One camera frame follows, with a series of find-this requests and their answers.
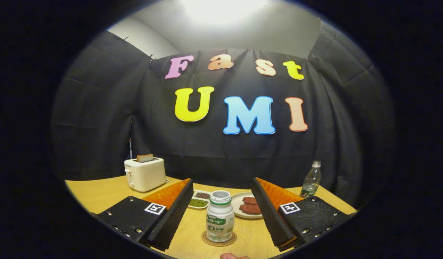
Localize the round cork coaster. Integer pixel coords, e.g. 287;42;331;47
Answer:
201;230;238;247

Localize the clear plastic water bottle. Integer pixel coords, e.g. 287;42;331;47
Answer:
299;160;322;199

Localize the black backdrop cloth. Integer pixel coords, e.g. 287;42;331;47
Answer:
50;18;396;209

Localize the wooden table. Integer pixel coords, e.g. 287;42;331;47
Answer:
65;175;358;259

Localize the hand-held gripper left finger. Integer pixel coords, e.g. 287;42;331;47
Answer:
90;178;194;251

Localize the white divided bean dish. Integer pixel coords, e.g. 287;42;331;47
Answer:
187;190;212;209

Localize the white juice bottle green label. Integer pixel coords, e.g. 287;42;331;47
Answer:
206;190;235;242

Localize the cream toaster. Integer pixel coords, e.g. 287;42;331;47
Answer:
124;157;167;192

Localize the round white plate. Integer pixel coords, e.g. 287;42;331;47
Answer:
231;192;264;219

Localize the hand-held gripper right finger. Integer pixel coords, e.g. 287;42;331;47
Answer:
251;177;353;252

